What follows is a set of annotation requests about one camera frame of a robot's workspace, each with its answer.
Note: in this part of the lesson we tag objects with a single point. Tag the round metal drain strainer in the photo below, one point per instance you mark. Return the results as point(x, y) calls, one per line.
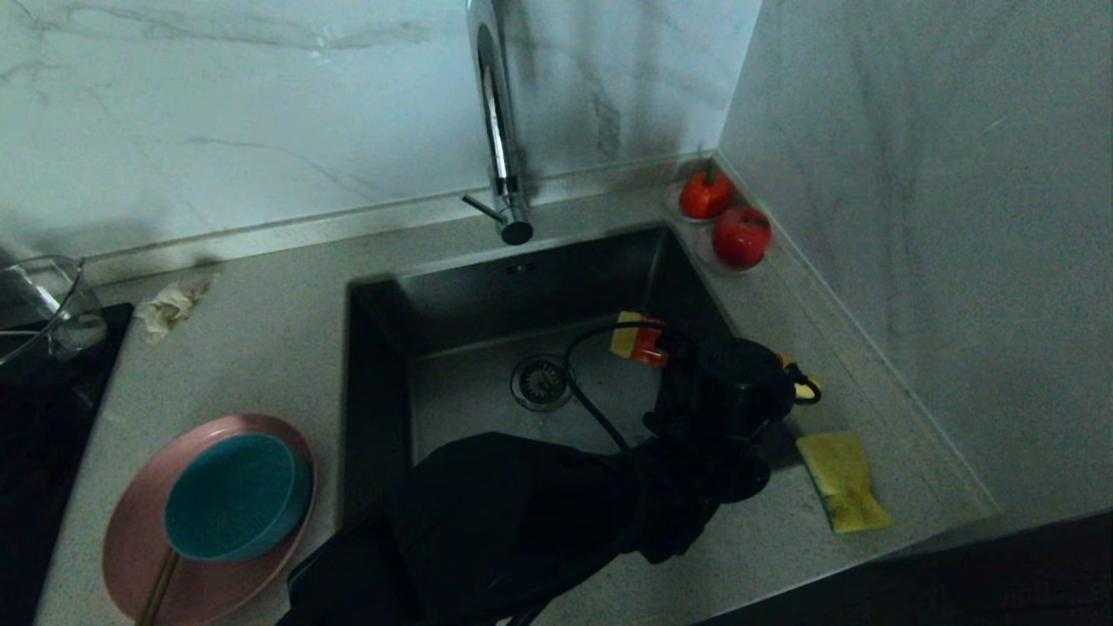
point(539, 382)

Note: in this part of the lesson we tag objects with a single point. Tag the clear glass pot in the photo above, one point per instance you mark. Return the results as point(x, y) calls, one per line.
point(48, 322)

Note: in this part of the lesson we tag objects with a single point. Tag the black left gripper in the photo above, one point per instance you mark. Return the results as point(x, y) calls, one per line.
point(722, 387)

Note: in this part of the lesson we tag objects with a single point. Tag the small white dish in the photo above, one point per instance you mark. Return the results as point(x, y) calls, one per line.
point(670, 205)
point(705, 256)

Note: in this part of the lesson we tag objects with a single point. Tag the stainless steel sink basin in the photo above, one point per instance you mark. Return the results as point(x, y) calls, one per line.
point(452, 382)

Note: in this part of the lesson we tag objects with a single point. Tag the yellow sponge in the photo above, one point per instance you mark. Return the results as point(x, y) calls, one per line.
point(842, 478)

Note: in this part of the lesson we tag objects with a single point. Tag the orange-red tomato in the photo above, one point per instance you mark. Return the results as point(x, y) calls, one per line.
point(704, 196)

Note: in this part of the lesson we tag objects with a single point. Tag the pink plate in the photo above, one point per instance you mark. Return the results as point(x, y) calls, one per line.
point(213, 584)

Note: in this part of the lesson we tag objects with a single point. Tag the teal bowl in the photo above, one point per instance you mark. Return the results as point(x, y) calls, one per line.
point(233, 497)

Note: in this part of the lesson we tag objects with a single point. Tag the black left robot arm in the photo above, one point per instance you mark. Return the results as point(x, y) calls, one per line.
point(522, 522)

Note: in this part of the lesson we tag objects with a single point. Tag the black cooktop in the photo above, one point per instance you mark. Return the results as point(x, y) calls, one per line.
point(43, 452)

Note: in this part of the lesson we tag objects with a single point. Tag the crumpled white tissue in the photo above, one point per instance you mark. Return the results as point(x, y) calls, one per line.
point(169, 309)

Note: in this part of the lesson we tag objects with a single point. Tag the chrome kitchen faucet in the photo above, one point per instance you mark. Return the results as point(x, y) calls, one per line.
point(500, 130)

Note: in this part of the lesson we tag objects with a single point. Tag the yellow-capped orange dish soap bottle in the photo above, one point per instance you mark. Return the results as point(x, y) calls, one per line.
point(642, 341)

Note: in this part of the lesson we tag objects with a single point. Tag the red apple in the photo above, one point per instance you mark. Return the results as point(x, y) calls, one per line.
point(741, 236)

